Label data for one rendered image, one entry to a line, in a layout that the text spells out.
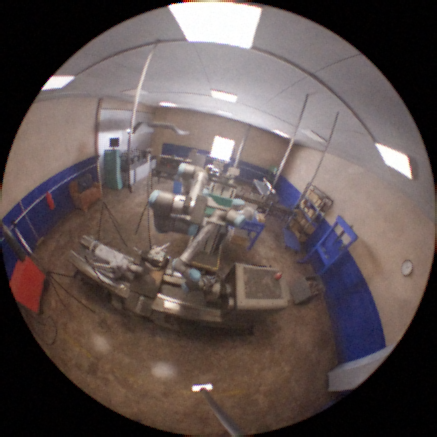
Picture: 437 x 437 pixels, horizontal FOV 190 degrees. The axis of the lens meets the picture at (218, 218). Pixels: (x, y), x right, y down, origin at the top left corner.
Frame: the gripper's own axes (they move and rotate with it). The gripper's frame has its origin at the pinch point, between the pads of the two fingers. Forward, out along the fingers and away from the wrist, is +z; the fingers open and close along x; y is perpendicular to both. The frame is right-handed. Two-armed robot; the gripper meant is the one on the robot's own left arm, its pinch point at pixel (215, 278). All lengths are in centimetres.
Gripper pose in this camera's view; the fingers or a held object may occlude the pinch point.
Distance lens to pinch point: 126.2
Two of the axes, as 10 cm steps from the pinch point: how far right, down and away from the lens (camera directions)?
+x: -6.3, -3.8, 6.7
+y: 3.0, -9.2, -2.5
